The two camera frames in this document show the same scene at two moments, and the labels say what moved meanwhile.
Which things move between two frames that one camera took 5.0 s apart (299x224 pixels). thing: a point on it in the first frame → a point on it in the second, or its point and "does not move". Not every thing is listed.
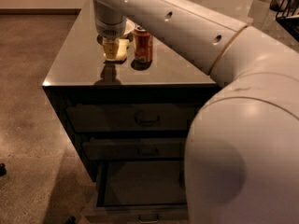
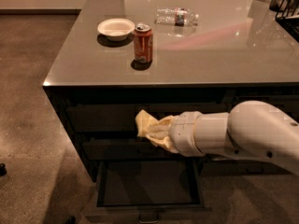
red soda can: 143,45 does not move
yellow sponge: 122,49 → 144,121
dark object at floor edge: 72,220 does not move
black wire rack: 285,3 does not move
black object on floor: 3,170 does not move
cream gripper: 109,30 → 183,133
